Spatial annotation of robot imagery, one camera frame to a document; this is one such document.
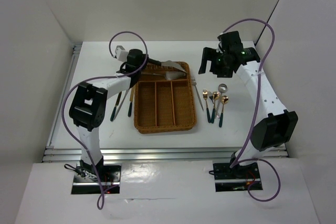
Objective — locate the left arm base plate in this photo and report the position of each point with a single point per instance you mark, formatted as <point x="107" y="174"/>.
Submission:
<point x="86" y="183"/>

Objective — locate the gold knife green handle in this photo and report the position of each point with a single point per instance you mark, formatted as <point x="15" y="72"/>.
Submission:
<point x="115" y="107"/>
<point x="131" y="101"/>

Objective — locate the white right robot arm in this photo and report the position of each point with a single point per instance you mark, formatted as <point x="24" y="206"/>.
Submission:
<point x="273" y="124"/>

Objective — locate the gold fork green handle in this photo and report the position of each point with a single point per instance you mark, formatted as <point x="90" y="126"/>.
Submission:
<point x="205" y="97"/>

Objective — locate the black handled metal spatula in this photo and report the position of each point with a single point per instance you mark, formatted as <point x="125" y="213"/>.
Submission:
<point x="168" y="63"/>

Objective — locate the brown wicker cutlery tray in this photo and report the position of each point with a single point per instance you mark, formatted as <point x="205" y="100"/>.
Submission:
<point x="162" y="105"/>

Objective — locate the silver spoon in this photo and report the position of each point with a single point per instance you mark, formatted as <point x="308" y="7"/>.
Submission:
<point x="222" y="88"/>

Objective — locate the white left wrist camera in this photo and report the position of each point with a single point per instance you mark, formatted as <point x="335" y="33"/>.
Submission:
<point x="121" y="54"/>

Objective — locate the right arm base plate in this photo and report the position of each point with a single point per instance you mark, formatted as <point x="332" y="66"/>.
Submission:
<point x="236" y="179"/>

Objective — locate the silver fork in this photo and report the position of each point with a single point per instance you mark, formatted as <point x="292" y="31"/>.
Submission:
<point x="194" y="83"/>

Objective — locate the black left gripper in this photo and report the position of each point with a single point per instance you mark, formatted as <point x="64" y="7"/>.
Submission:
<point x="144" y="59"/>

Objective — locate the silver table knife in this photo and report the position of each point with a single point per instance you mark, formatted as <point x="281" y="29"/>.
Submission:
<point x="122" y="102"/>

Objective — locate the aluminium table rail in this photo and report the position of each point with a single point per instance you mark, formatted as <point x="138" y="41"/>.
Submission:
<point x="117" y="155"/>

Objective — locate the silver cake server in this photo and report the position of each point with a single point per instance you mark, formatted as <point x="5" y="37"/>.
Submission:
<point x="170" y="75"/>

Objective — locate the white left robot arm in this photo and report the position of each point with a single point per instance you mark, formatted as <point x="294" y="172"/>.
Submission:
<point x="88" y="110"/>

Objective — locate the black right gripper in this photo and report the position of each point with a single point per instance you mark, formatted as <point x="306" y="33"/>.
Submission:
<point x="210" y="53"/>

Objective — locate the gold spoon green handle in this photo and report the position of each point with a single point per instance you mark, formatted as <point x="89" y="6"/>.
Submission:
<point x="224" y="100"/>
<point x="216" y="96"/>

